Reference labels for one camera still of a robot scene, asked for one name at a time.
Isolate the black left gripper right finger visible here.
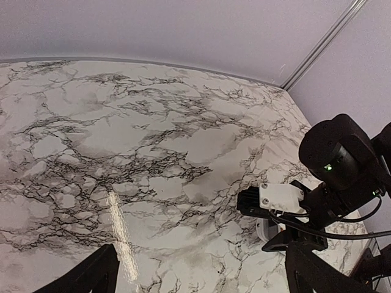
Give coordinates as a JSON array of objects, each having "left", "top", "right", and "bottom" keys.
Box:
[{"left": 285, "top": 242, "right": 374, "bottom": 293}]

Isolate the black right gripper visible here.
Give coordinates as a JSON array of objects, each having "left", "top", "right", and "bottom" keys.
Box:
[{"left": 261, "top": 114, "right": 386, "bottom": 252}]

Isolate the white remote control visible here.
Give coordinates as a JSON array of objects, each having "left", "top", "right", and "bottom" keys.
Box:
[{"left": 256, "top": 218, "right": 286, "bottom": 242}]

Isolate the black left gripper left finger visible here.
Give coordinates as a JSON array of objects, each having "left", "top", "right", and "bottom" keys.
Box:
[{"left": 35, "top": 244, "right": 119, "bottom": 293}]

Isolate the right rear aluminium frame post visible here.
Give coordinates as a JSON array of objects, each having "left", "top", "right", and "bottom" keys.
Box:
[{"left": 280, "top": 0, "right": 367, "bottom": 92}]

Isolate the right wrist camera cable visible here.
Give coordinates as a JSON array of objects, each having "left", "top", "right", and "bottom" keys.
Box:
[{"left": 268, "top": 195, "right": 391, "bottom": 241}]

